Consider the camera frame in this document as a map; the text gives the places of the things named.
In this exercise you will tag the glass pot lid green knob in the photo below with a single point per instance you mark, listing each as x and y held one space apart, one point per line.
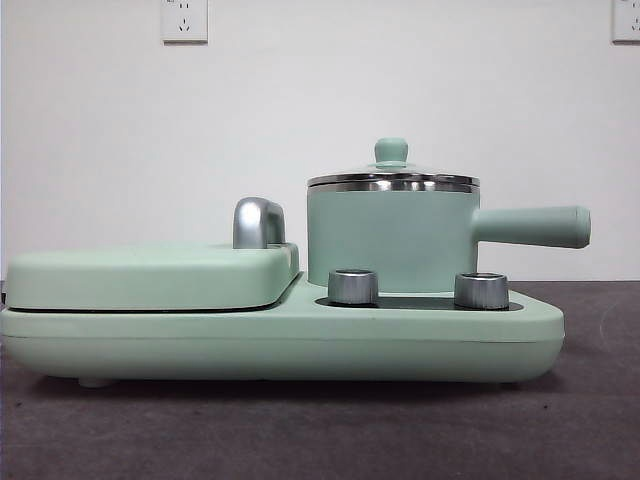
392 150

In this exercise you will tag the silver control knob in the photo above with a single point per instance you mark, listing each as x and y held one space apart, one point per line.
352 287
481 290

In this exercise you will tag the mint green breakfast machine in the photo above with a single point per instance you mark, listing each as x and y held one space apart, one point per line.
250 340

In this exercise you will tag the white wall power outlet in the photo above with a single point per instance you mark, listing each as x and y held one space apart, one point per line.
627 25
182 22

